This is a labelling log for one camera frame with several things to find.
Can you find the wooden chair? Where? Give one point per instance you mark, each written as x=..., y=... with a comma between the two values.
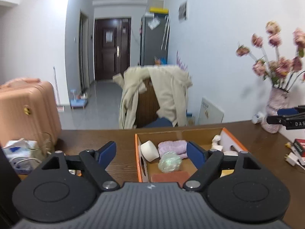
x=146, y=105

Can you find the clear plastic bag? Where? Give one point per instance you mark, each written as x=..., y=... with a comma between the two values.
x=153, y=23

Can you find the white power strip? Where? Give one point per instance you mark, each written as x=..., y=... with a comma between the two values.
x=302, y=160

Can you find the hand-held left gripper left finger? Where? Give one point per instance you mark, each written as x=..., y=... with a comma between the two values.
x=107, y=151

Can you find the red cardboard box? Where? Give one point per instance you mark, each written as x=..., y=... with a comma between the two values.
x=171, y=136

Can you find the grey interior door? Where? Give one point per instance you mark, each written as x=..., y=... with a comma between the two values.
x=83, y=52

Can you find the white folded umbrella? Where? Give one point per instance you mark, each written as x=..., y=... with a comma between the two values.
x=165, y=32

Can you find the pink textured vase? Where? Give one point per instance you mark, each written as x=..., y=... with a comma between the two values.
x=274, y=105

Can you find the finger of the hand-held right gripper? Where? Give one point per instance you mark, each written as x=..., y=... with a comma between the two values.
x=275, y=120
x=287, y=112

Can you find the tissue pack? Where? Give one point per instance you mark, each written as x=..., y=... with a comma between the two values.
x=17, y=148

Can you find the small blue stool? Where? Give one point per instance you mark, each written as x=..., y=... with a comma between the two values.
x=78, y=102

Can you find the pale green mesh bath ball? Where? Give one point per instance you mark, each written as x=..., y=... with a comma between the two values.
x=169, y=161

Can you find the paper note on door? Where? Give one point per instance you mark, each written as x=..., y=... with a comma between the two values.
x=109, y=36

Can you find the white round soft pad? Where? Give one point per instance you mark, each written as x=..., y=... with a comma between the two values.
x=230, y=153

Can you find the grey refrigerator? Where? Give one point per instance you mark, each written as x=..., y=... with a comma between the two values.
x=153, y=45

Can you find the pink suitcase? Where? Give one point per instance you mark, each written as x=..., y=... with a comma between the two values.
x=28, y=105

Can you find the small white box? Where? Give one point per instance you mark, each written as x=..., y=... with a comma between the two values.
x=258, y=118

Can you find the white wall panel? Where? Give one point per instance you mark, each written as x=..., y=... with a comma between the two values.
x=211, y=111

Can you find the dried rose bouquet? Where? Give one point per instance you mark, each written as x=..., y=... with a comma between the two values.
x=281, y=68

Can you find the lavender fluffy cloth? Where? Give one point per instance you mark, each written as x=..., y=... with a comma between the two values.
x=171, y=146

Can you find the white plastic-wrapped item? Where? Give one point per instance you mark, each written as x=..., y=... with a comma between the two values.
x=216, y=141

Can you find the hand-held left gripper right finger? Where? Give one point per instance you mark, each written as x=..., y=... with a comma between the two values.
x=195, y=152

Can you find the purple wall decal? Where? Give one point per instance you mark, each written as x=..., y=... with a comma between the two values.
x=183, y=64

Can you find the white foam cylinder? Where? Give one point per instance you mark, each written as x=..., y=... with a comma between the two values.
x=149, y=150

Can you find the yellow box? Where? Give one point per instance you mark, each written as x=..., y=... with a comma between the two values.
x=159, y=9

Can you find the white mop pole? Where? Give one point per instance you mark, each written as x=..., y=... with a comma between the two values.
x=55, y=85

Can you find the beige coat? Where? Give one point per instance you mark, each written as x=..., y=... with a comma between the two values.
x=171, y=93

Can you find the dark brown entrance door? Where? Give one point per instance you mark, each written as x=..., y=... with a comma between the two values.
x=112, y=59

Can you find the wall picture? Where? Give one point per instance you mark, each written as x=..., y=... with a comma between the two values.
x=182, y=12

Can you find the clear glass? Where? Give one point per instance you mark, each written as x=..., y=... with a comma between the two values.
x=45, y=145

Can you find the white charger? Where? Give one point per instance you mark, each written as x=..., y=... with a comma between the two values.
x=291, y=158

